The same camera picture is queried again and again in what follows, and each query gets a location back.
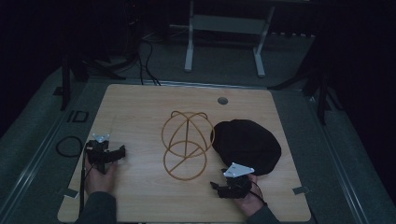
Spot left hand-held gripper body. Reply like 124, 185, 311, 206
85, 133, 119, 175

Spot person's left hand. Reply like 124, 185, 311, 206
84, 155, 119, 196

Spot grey tape piece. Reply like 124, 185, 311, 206
59, 187, 80, 200
291, 186, 312, 196

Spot wire hat stand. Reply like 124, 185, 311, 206
161, 110, 217, 182

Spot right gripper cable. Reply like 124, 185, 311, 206
247, 179, 268, 206

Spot black hat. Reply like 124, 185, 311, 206
210, 119, 282, 177

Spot black cable loop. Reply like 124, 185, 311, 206
55, 135, 84, 159

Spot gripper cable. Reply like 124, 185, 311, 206
78, 142, 96, 217
247, 179, 268, 206

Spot person's right hand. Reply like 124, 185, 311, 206
233, 173, 266, 217

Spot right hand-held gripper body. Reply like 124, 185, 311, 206
217, 161, 256, 200

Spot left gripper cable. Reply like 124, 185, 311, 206
78, 142, 96, 217

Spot black floor cables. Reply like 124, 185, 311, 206
106, 31, 163, 87

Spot black tripod stand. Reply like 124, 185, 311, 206
52, 53, 127, 112
267, 66, 345, 127

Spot white metal stand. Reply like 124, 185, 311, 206
169, 0, 312, 78

